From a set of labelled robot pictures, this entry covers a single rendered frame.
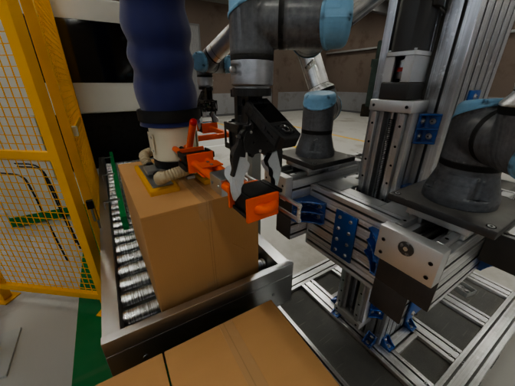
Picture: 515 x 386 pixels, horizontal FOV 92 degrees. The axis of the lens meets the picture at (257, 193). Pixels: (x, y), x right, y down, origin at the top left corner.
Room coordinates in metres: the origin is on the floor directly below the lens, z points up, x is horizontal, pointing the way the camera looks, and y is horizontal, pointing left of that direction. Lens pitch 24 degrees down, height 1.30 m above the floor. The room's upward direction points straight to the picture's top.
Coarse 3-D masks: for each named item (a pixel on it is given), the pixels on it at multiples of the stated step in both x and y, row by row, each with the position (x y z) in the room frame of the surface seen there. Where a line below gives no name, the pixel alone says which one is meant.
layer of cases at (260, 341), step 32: (256, 320) 0.60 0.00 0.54; (192, 352) 0.49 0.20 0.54; (224, 352) 0.49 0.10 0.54; (256, 352) 0.49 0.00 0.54; (288, 352) 0.49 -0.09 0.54; (128, 384) 0.40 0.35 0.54; (160, 384) 0.40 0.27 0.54; (192, 384) 0.40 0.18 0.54; (224, 384) 0.40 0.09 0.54; (256, 384) 0.40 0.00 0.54; (288, 384) 0.40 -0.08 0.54; (320, 384) 0.40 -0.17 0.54
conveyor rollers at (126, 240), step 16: (112, 176) 2.03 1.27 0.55; (112, 192) 1.70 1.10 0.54; (112, 208) 1.46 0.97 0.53; (128, 208) 1.44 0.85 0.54; (128, 240) 1.10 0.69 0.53; (128, 256) 0.95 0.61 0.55; (128, 272) 0.86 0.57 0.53; (144, 272) 0.84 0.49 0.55; (128, 288) 0.77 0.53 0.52; (144, 288) 0.74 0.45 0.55; (128, 304) 0.69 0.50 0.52; (144, 304) 0.67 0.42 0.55; (128, 320) 0.61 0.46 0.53
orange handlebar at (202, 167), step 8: (208, 128) 1.32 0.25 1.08; (216, 128) 1.25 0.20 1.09; (200, 136) 1.06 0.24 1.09; (208, 136) 1.08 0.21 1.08; (216, 136) 1.10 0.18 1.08; (224, 136) 1.12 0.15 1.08; (176, 152) 0.84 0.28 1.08; (208, 160) 0.71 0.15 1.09; (216, 160) 0.70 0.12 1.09; (200, 168) 0.65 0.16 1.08; (208, 168) 0.64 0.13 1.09; (216, 168) 0.66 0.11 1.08; (224, 168) 0.63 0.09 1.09; (208, 176) 0.60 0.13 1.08; (224, 184) 0.53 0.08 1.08; (256, 208) 0.42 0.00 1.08; (264, 208) 0.41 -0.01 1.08; (272, 208) 0.42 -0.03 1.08
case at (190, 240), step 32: (128, 192) 0.83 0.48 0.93; (192, 192) 0.79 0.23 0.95; (160, 224) 0.64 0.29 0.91; (192, 224) 0.69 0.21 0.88; (224, 224) 0.75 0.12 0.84; (256, 224) 0.82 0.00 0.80; (160, 256) 0.63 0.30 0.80; (192, 256) 0.68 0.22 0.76; (224, 256) 0.74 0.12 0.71; (256, 256) 0.82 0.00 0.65; (160, 288) 0.62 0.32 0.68; (192, 288) 0.67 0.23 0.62
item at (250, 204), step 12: (252, 180) 0.51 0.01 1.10; (228, 192) 0.47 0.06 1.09; (252, 192) 0.45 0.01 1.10; (264, 192) 0.44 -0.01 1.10; (276, 192) 0.45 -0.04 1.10; (228, 204) 0.48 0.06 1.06; (240, 204) 0.46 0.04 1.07; (252, 204) 0.41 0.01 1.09; (252, 216) 0.41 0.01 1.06; (264, 216) 0.43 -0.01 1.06
